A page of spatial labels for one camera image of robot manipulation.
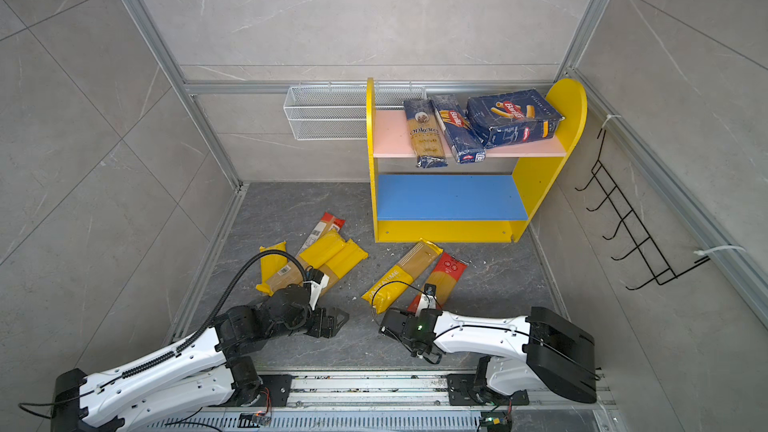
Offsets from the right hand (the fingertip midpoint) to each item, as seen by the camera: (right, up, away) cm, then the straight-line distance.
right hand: (417, 323), depth 84 cm
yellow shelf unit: (+23, +35, +11) cm, 43 cm away
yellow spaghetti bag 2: (-22, +16, +12) cm, 30 cm away
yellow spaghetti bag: (-32, +23, -22) cm, 45 cm away
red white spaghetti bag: (-30, +27, +20) cm, 45 cm away
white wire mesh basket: (-25, +66, +16) cm, 72 cm away
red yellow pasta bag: (+10, +11, +9) cm, 17 cm away
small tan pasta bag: (-39, +13, +4) cm, 41 cm away
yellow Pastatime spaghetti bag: (-9, +8, +5) cm, 13 cm away
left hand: (-20, +7, -10) cm, 24 cm away
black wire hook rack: (+48, +24, -20) cm, 57 cm away
